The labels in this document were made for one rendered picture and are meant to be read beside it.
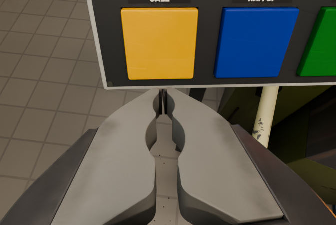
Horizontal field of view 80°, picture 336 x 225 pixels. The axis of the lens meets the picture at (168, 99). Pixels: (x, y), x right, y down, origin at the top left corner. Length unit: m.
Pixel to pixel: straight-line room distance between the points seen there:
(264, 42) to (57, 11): 1.90
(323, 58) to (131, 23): 0.21
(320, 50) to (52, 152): 1.29
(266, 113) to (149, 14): 0.51
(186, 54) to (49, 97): 1.34
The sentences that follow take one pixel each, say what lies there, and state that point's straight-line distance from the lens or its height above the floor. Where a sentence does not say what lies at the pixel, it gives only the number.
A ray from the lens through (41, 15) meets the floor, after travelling 2.05.
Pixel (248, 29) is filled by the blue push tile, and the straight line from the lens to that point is 0.23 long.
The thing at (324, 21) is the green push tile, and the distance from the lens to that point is 0.27.
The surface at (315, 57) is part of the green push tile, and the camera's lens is 0.28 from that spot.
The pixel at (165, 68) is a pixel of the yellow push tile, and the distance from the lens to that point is 0.23.
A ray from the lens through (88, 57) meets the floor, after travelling 1.60.
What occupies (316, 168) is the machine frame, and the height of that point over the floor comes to 0.42.
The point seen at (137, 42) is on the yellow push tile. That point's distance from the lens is 0.22.
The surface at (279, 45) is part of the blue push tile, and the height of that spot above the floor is 1.01.
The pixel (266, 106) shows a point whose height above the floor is 0.64.
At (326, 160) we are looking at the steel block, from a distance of 0.85.
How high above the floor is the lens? 1.17
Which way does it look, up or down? 63 degrees down
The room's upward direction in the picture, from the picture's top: 3 degrees clockwise
